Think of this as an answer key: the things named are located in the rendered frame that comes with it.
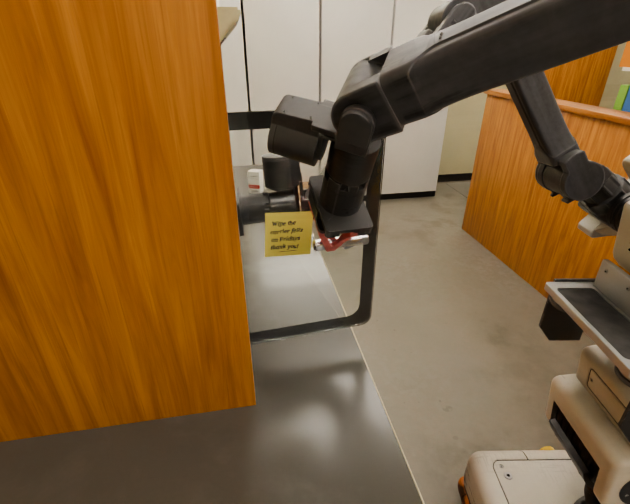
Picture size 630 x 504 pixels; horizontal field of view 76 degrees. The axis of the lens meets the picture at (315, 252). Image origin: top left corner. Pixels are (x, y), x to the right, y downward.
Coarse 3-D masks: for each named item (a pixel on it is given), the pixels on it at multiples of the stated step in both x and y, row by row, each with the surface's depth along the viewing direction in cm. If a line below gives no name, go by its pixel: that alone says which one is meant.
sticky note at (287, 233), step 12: (276, 216) 62; (288, 216) 62; (300, 216) 63; (312, 216) 63; (276, 228) 63; (288, 228) 63; (300, 228) 64; (276, 240) 64; (288, 240) 64; (300, 240) 65; (276, 252) 65; (288, 252) 65; (300, 252) 66
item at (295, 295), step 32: (256, 128) 55; (256, 160) 57; (288, 160) 58; (256, 192) 59; (288, 192) 61; (256, 224) 62; (256, 256) 64; (288, 256) 66; (320, 256) 67; (352, 256) 69; (256, 288) 67; (288, 288) 69; (320, 288) 70; (352, 288) 72; (256, 320) 70; (288, 320) 72; (320, 320) 74; (352, 320) 76
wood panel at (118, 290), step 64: (0, 0) 37; (64, 0) 37; (128, 0) 38; (192, 0) 39; (0, 64) 39; (64, 64) 40; (128, 64) 41; (192, 64) 42; (0, 128) 41; (64, 128) 42; (128, 128) 44; (192, 128) 45; (0, 192) 44; (64, 192) 45; (128, 192) 47; (192, 192) 48; (0, 256) 47; (64, 256) 49; (128, 256) 50; (192, 256) 52; (0, 320) 51; (64, 320) 53; (128, 320) 55; (192, 320) 57; (0, 384) 56; (64, 384) 58; (128, 384) 60; (192, 384) 62
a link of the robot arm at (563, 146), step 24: (456, 0) 63; (480, 0) 63; (504, 0) 64; (432, 24) 69; (528, 96) 71; (552, 96) 72; (528, 120) 74; (552, 120) 73; (552, 144) 75; (576, 144) 75; (576, 168) 74; (600, 168) 75; (576, 192) 76
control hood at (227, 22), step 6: (222, 12) 47; (228, 12) 47; (234, 12) 47; (240, 12) 47; (222, 18) 47; (228, 18) 47; (234, 18) 47; (222, 24) 47; (228, 24) 48; (234, 24) 48; (222, 30) 48; (228, 30) 48; (222, 36) 48
